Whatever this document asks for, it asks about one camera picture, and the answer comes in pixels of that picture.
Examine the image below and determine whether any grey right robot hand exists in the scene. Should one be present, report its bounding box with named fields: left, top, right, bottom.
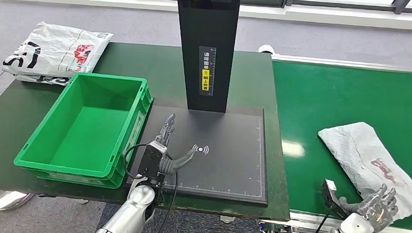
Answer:
left=338, top=181, right=400, bottom=233

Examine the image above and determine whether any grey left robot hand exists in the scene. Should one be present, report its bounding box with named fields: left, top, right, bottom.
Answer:
left=153, top=113, right=200, bottom=176

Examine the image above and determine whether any grey plastic parcel bag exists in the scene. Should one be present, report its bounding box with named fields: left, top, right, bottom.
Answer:
left=315, top=120, right=412, bottom=223

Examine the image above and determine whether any silver conveyor control box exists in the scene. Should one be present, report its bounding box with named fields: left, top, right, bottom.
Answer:
left=256, top=218, right=301, bottom=233

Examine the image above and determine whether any green conveyor belt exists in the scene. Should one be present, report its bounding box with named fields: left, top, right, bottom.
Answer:
left=264, top=59, right=412, bottom=230

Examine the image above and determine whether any white conveyor end cap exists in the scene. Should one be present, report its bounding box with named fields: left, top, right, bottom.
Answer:
left=257, top=44, right=276, bottom=55

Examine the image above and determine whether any flat white printed parcel bag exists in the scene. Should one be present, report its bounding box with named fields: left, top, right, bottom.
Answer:
left=15, top=73, right=73, bottom=87

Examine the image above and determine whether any large white printed parcel bag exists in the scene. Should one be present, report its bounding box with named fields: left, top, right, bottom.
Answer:
left=2, top=19, right=114, bottom=81

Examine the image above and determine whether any yellow and black ruler label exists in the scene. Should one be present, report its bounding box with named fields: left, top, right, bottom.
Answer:
left=197, top=45, right=217, bottom=97

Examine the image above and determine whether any green plastic crate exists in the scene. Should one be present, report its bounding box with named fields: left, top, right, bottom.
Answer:
left=13, top=69, right=155, bottom=192

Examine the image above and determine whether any dark green table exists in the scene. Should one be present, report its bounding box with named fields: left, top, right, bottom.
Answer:
left=0, top=37, right=298, bottom=223

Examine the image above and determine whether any black scanner column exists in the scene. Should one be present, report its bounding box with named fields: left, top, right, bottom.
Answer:
left=171, top=0, right=242, bottom=114

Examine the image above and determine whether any round chrome base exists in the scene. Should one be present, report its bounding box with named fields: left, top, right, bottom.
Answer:
left=0, top=189, right=35, bottom=214

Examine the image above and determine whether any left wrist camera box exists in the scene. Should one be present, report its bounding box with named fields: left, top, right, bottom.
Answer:
left=137, top=140, right=168, bottom=184

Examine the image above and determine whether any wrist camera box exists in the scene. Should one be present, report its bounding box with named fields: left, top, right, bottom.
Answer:
left=320, top=179, right=350, bottom=220
left=137, top=140, right=168, bottom=184

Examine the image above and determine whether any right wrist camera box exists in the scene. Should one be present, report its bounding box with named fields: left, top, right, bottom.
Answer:
left=320, top=179, right=350, bottom=220

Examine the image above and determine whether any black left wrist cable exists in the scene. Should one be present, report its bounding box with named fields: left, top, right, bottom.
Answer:
left=120, top=142, right=181, bottom=233

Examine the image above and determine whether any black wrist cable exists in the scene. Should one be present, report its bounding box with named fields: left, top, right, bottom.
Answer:
left=120, top=142, right=181, bottom=233
left=310, top=204, right=335, bottom=233

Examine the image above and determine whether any black scanner base plate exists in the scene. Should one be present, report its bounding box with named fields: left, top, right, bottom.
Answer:
left=125, top=97, right=273, bottom=207

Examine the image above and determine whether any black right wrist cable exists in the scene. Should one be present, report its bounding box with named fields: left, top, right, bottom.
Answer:
left=310, top=204, right=335, bottom=233

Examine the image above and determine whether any aluminium conveyor frame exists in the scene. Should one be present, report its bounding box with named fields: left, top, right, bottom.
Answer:
left=249, top=44, right=412, bottom=233

